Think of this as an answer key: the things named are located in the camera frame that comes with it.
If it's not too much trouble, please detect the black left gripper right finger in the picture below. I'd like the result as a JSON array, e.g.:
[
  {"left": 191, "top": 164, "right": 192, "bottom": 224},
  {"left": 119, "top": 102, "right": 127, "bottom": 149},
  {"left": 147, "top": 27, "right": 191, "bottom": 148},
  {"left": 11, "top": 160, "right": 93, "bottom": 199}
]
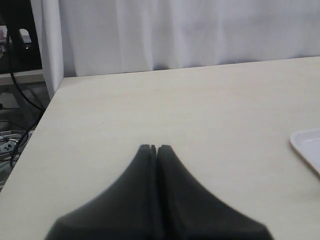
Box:
[{"left": 156, "top": 145, "right": 273, "bottom": 240}]

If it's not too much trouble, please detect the white backdrop curtain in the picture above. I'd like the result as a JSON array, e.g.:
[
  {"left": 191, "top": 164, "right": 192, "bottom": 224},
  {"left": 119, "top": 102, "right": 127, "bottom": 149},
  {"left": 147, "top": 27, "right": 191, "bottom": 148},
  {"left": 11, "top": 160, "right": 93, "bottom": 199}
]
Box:
[{"left": 31, "top": 0, "right": 320, "bottom": 97}]

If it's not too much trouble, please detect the white square plastic tray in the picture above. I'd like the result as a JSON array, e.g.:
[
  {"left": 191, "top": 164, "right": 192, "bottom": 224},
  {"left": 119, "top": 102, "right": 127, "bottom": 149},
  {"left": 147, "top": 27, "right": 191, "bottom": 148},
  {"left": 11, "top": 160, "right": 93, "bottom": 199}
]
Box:
[{"left": 289, "top": 128, "right": 320, "bottom": 176}]

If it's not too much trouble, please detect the black floor cable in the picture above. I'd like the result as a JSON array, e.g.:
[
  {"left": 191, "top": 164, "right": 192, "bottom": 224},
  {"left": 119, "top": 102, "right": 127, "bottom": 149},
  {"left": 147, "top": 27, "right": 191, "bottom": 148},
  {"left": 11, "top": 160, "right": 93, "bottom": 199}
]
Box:
[{"left": 0, "top": 29, "right": 45, "bottom": 173}]

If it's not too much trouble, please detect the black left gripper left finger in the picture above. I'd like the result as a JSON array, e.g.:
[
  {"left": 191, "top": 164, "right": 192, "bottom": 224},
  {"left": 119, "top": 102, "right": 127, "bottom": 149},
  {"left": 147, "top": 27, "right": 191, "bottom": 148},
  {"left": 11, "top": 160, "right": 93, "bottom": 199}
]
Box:
[{"left": 46, "top": 145, "right": 157, "bottom": 240}]

